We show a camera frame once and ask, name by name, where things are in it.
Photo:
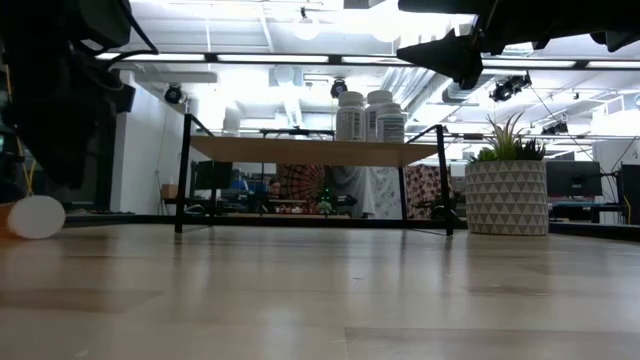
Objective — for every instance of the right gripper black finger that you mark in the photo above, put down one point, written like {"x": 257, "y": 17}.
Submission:
{"x": 450, "y": 55}

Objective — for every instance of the large white medicine bottle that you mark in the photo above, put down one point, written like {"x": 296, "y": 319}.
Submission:
{"x": 378, "y": 97}

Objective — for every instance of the white bottle with colourful label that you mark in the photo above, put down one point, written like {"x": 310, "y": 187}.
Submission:
{"x": 390, "y": 127}

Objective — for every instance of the amber bottle with white cap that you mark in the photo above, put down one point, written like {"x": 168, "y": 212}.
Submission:
{"x": 36, "y": 217}

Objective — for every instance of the white melatonin bottle blue label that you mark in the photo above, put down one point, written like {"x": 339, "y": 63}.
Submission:
{"x": 350, "y": 125}

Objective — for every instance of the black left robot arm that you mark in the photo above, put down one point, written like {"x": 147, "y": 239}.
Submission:
{"x": 100, "y": 20}

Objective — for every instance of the wooden shelf with black legs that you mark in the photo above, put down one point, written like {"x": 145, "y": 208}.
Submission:
{"x": 310, "y": 152}

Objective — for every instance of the black ceiling spotlight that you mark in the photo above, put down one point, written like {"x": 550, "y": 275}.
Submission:
{"x": 173, "y": 94}
{"x": 510, "y": 87}
{"x": 338, "y": 88}
{"x": 555, "y": 129}

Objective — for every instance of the cardboard box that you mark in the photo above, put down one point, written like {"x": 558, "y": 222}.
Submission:
{"x": 169, "y": 191}

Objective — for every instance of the red patterned cloth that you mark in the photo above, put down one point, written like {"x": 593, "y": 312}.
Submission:
{"x": 425, "y": 187}

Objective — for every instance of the white floral cloth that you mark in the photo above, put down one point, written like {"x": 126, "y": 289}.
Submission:
{"x": 385, "y": 192}

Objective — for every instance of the succulent in triangle-patterned pot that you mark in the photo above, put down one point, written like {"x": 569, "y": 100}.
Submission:
{"x": 506, "y": 197}

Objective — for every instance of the black monitor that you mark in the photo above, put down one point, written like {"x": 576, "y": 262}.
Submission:
{"x": 212, "y": 175}
{"x": 573, "y": 178}
{"x": 631, "y": 192}

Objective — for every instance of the grey cloth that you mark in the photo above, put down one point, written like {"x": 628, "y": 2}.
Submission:
{"x": 352, "y": 187}

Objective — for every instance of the overhead bar with light strips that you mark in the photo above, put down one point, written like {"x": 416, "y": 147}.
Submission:
{"x": 270, "y": 58}

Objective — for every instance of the small green plant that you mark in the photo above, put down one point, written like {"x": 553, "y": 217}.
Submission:
{"x": 325, "y": 205}

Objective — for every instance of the mandala tapestry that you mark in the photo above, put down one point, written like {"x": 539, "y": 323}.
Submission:
{"x": 300, "y": 182}

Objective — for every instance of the person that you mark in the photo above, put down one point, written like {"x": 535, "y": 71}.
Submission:
{"x": 274, "y": 190}

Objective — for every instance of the black aluminium table frame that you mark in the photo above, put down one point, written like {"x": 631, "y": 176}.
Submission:
{"x": 350, "y": 223}

